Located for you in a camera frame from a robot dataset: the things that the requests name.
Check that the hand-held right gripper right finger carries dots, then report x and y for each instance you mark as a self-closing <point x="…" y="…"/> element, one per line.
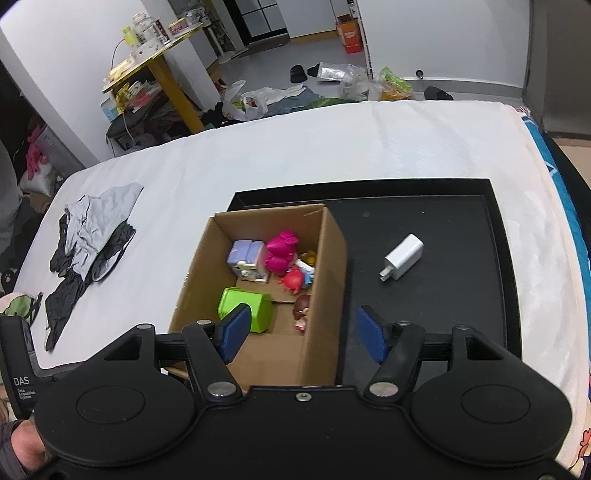
<point x="371" y="334"/>

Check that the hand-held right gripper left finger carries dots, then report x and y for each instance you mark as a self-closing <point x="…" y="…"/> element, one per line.
<point x="233" y="332"/>

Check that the green cube toy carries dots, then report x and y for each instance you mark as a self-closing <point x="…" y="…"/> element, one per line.
<point x="261" y="316"/>

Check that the brown cardboard box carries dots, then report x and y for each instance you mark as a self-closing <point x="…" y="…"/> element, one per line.
<point x="328" y="300"/>

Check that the black shallow tray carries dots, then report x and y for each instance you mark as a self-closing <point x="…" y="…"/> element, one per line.
<point x="438" y="323"/>

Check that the brown haired doll figurine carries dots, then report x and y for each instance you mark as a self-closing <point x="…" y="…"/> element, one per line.
<point x="302" y="304"/>

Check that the red and blue toy figure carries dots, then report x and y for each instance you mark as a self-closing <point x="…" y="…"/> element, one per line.
<point x="293" y="279"/>

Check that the purple toy with white figure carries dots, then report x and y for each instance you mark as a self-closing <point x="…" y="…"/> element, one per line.
<point x="244" y="251"/>

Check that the white charger plug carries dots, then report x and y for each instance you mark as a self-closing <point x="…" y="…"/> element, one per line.
<point x="404" y="256"/>

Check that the pink toy figure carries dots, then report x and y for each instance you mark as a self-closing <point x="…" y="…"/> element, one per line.
<point x="279" y="251"/>

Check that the person's left hand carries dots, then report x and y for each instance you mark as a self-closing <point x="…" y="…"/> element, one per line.
<point x="30" y="436"/>

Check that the black garment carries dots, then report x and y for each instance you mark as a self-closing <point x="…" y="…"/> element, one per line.
<point x="64" y="300"/>

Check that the grey garment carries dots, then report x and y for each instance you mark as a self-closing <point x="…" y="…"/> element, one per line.
<point x="106" y="207"/>

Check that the pink plush toy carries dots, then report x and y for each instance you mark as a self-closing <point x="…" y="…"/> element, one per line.
<point x="38" y="150"/>

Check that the white plastic bag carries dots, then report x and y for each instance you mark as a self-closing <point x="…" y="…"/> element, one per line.
<point x="258" y="99"/>

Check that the yellow table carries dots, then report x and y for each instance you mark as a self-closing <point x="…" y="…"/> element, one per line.
<point x="180" y="97"/>

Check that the green plastic bag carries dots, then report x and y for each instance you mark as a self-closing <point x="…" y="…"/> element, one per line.
<point x="395" y="85"/>

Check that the black shoe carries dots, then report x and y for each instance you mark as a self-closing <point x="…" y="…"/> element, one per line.
<point x="438" y="93"/>

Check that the clear plastic bag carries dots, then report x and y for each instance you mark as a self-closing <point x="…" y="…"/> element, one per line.
<point x="358" y="83"/>

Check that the blue tissue box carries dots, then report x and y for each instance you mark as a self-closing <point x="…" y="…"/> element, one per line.
<point x="111" y="110"/>

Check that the pile of snack packets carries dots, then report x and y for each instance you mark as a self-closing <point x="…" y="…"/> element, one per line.
<point x="136" y="94"/>

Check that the silver foil bag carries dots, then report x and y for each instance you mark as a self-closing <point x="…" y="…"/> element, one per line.
<point x="332" y="72"/>

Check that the black cap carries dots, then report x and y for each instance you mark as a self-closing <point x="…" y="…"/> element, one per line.
<point x="297" y="73"/>

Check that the small black cloth item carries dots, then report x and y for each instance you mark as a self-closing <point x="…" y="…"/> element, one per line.
<point x="315" y="69"/>

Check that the orange cardboard box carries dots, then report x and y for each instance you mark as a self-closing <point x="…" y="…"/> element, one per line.
<point x="349" y="34"/>

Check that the yellow green bottle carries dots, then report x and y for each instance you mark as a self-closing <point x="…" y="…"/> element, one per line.
<point x="129" y="36"/>

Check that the black framed glass door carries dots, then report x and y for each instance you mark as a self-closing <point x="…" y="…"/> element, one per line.
<point x="261" y="18"/>

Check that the clear jar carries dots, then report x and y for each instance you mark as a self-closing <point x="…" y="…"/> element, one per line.
<point x="139" y="23"/>

